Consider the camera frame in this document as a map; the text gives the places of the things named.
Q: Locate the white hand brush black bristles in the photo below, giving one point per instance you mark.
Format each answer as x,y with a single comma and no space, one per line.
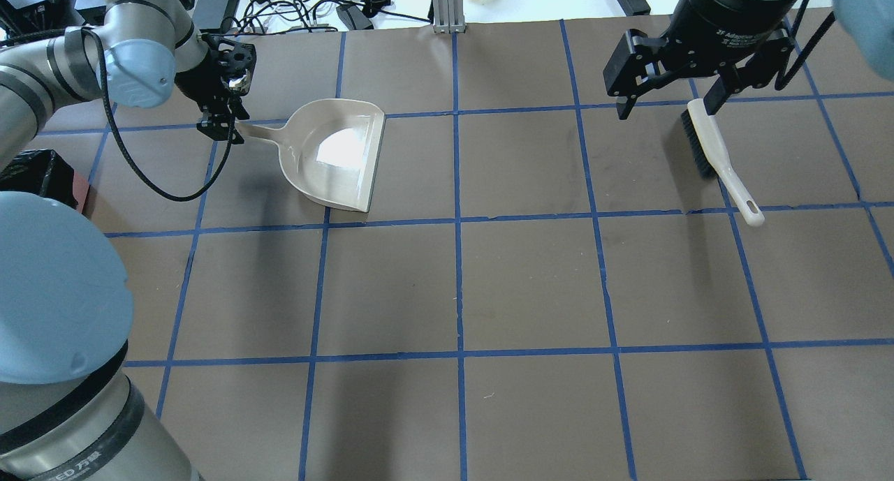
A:
712,159

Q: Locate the black electronics box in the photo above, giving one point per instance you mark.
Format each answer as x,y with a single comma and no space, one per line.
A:
27,16

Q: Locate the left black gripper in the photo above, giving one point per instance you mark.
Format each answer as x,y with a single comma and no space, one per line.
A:
196,82

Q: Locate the beige plastic dustpan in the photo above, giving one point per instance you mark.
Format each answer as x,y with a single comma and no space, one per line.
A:
328,150

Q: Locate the aluminium frame post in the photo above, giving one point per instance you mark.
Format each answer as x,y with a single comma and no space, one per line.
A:
448,17

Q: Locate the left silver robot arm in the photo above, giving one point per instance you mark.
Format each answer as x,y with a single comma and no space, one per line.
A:
69,412

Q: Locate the bin with black bag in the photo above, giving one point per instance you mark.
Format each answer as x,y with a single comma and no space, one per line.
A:
45,173

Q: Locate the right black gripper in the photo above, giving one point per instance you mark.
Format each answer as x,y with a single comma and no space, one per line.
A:
726,21

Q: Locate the black power adapter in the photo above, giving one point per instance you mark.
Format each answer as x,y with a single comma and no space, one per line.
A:
214,16

